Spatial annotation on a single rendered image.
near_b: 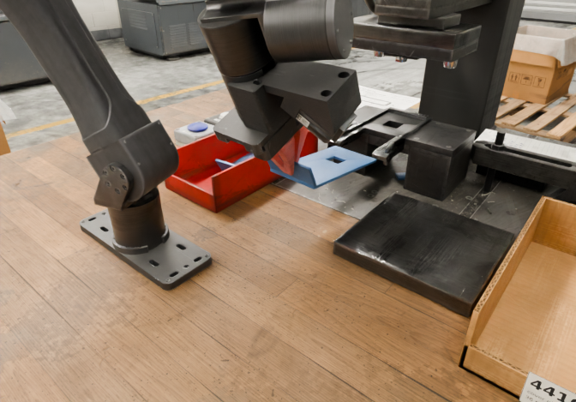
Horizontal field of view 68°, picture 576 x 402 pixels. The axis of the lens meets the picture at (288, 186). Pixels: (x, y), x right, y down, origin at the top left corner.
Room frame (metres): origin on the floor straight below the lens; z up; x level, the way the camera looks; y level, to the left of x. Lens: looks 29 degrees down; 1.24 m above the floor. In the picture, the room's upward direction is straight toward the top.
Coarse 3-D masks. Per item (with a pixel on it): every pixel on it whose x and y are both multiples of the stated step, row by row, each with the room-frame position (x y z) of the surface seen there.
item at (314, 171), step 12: (312, 156) 0.53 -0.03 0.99; (324, 156) 0.53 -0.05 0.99; (336, 156) 0.53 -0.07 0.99; (348, 156) 0.54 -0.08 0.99; (360, 156) 0.54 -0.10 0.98; (276, 168) 0.47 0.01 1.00; (300, 168) 0.43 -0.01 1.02; (312, 168) 0.48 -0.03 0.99; (324, 168) 0.49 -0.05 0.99; (336, 168) 0.49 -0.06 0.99; (348, 168) 0.49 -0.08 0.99; (360, 168) 0.50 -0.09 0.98; (300, 180) 0.44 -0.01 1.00; (312, 180) 0.43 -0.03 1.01; (324, 180) 0.45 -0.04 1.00
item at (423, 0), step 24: (384, 0) 0.63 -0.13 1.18; (408, 0) 0.61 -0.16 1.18; (432, 0) 0.59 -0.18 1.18; (456, 0) 0.66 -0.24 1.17; (480, 0) 0.74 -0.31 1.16; (360, 24) 0.66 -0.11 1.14; (384, 24) 0.65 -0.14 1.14; (408, 24) 0.64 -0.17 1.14; (432, 24) 0.61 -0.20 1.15; (456, 24) 0.64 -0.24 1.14; (360, 48) 0.66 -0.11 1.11; (384, 48) 0.64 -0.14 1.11; (408, 48) 0.61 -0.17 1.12; (432, 48) 0.59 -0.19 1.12; (456, 48) 0.58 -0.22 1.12
